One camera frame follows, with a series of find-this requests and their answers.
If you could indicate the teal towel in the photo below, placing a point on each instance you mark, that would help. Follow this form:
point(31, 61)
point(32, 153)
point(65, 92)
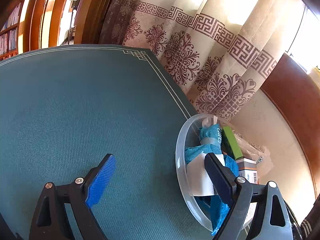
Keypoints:
point(210, 140)

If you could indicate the green box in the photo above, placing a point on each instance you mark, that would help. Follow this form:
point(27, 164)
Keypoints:
point(231, 140)

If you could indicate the wooden bookshelf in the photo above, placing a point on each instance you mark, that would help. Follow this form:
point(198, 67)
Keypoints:
point(7, 27)

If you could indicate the wooden door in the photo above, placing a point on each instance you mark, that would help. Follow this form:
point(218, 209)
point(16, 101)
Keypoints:
point(92, 17)

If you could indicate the wooden headboard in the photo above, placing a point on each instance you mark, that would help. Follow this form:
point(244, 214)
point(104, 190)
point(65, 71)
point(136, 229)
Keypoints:
point(295, 100)

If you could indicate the clear plastic wrapper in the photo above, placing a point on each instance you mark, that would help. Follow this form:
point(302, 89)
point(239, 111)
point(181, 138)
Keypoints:
point(255, 150)

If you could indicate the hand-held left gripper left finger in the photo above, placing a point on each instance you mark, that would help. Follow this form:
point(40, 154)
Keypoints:
point(100, 182)

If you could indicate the patterned beige curtain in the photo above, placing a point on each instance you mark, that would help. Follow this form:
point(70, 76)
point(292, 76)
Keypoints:
point(187, 55)

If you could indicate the white orange medicine box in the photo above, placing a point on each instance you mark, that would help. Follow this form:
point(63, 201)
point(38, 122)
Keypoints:
point(247, 170)

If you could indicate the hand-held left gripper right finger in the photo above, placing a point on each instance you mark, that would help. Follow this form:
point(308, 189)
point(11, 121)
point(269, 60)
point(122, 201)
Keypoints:
point(220, 182)

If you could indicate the clear plastic bowl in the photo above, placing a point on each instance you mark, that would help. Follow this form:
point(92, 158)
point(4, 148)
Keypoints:
point(180, 155)

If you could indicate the wooden door frame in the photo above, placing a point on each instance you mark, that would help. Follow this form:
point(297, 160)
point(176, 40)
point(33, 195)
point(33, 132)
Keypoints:
point(50, 12)

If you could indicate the pale yellow bedding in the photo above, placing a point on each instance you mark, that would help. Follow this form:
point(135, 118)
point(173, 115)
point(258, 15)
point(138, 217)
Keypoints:
point(317, 69)

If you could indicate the rows of books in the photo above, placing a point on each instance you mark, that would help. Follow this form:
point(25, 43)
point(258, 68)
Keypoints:
point(10, 37)

